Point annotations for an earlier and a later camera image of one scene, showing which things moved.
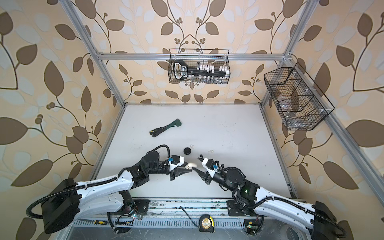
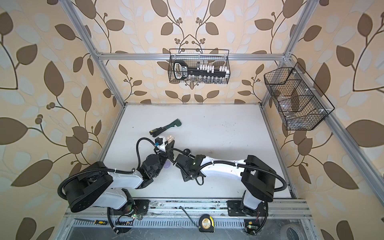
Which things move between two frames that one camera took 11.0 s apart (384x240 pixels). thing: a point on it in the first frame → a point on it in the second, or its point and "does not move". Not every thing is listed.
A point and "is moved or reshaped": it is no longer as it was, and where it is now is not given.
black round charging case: (187, 151) does not move
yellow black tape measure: (206, 223) does not move
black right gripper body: (210, 179) → (185, 175)
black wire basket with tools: (200, 66) does not move
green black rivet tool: (154, 132) does not move
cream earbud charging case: (190, 165) is moved or reshaped
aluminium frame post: (69, 6) does not move
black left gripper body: (172, 176) → (168, 154)
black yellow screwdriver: (154, 132) does not move
